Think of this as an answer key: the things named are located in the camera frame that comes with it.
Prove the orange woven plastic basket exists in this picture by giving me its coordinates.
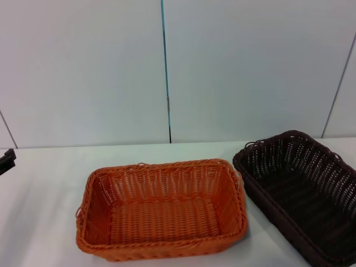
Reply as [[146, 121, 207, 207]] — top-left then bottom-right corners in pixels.
[[74, 158, 249, 263]]

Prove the dark brown woven plastic basket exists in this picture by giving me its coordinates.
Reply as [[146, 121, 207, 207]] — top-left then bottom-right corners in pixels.
[[232, 129, 356, 267]]

